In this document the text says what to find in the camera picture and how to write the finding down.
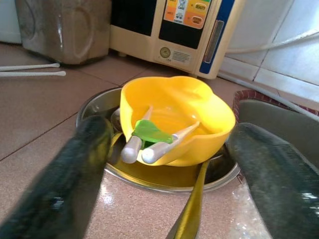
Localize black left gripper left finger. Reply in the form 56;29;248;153
0;115;115;239

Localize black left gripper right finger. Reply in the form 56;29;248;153
226;122;319;239

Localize stainless steel fork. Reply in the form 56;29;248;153
165;159;210;239

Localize white training chopsticks green hinge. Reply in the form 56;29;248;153
121;106;200;165
0;62;67;78

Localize yellow plastic bowl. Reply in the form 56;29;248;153
120;76;236;167

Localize stainless steel sink basin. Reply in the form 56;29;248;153
236;99;319;165

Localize round stainless steel plate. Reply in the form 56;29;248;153
76;87;242;194

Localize grey drain pipe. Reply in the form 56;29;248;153
218;71;319;117

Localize clear jar brown powder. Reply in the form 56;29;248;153
14;0;112;66

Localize cream water ionizer appliance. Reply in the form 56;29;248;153
109;0;246;80

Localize white flexible water hose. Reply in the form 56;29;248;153
225;28;319;54

